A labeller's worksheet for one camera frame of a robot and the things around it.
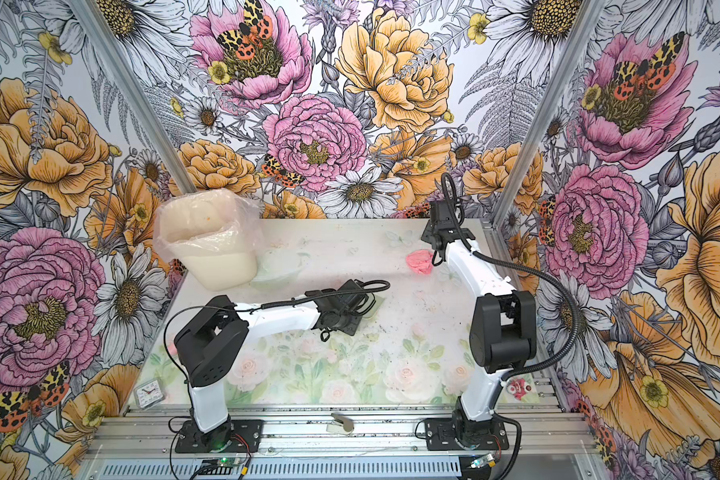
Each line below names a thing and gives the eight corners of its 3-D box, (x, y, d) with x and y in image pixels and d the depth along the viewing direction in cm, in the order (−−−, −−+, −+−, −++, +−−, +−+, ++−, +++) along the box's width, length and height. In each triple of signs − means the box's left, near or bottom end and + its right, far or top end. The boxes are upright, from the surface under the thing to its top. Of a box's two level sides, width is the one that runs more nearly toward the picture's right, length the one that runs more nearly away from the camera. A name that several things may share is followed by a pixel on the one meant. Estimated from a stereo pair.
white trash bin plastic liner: (176, 298, 101) (128, 245, 81) (202, 245, 117) (167, 189, 96) (262, 299, 101) (235, 246, 81) (276, 245, 117) (257, 189, 96)
